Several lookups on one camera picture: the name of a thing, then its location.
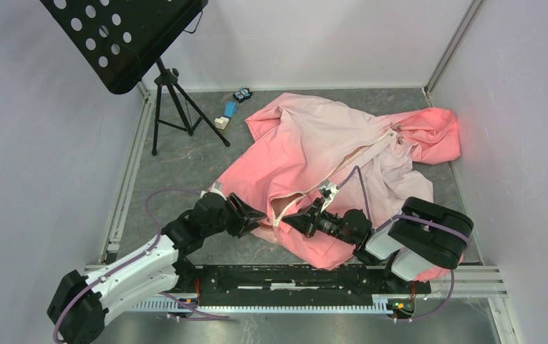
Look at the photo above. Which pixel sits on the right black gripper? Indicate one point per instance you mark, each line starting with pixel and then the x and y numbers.
pixel 304 221

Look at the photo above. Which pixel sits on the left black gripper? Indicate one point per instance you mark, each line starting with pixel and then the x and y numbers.
pixel 244 216

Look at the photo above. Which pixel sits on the pink zip-up jacket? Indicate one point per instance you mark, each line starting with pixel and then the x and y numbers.
pixel 301 141

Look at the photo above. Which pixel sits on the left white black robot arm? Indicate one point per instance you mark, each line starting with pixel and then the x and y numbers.
pixel 84 304

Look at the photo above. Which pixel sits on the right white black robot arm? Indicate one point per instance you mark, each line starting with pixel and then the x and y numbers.
pixel 420 237

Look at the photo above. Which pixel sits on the cream white block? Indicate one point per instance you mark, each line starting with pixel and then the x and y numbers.
pixel 222 123

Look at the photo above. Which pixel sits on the blue block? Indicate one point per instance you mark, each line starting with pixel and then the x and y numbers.
pixel 230 109

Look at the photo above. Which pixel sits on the small black blue toy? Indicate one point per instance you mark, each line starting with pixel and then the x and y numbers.
pixel 242 94

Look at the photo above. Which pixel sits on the black perforated music stand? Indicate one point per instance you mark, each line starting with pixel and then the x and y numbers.
pixel 122 40

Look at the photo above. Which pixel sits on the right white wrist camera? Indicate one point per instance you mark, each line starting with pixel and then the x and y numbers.
pixel 328 192

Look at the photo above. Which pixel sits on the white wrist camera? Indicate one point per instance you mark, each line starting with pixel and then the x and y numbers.
pixel 215 188
pixel 328 192

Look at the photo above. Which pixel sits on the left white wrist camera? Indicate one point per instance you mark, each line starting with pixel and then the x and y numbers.
pixel 215 188

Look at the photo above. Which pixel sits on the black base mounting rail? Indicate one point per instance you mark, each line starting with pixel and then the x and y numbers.
pixel 293 285

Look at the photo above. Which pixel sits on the white toothed cable duct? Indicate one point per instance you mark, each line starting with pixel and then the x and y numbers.
pixel 378 306

